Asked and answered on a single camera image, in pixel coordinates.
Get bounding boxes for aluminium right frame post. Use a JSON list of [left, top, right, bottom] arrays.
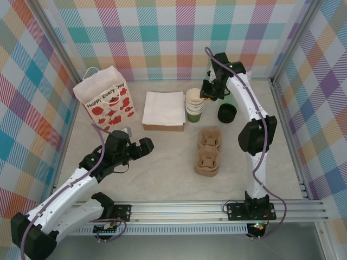
[[271, 0, 323, 83]]

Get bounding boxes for aluminium left frame post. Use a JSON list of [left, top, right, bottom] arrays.
[[32, 0, 85, 87]]

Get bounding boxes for white red apple paper bag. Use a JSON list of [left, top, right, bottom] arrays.
[[73, 67, 136, 131]]

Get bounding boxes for aluminium side rail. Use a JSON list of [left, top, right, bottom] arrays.
[[269, 78, 311, 201]]

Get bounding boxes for aluminium frame post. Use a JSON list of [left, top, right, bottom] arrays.
[[32, 0, 85, 87], [271, 0, 323, 83]]

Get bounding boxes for mint green holder cup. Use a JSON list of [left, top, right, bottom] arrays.
[[221, 90, 239, 109]]

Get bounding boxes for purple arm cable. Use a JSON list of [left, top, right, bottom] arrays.
[[204, 46, 288, 241], [16, 123, 127, 259]]

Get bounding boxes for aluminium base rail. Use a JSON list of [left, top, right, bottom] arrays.
[[29, 199, 329, 223]]

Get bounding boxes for brown cardboard napkin box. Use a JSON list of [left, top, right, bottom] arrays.
[[142, 123, 187, 133]]

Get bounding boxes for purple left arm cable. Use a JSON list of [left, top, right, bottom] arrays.
[[16, 123, 127, 259]]

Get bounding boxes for white slotted cable duct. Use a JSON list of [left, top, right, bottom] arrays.
[[40, 226, 249, 236]]

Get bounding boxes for white paper napkin stack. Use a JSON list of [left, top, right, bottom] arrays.
[[143, 116, 187, 127]]

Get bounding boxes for left circuit board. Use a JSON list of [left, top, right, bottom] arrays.
[[93, 222, 119, 234]]

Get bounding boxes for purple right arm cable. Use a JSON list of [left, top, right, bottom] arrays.
[[204, 46, 288, 241]]

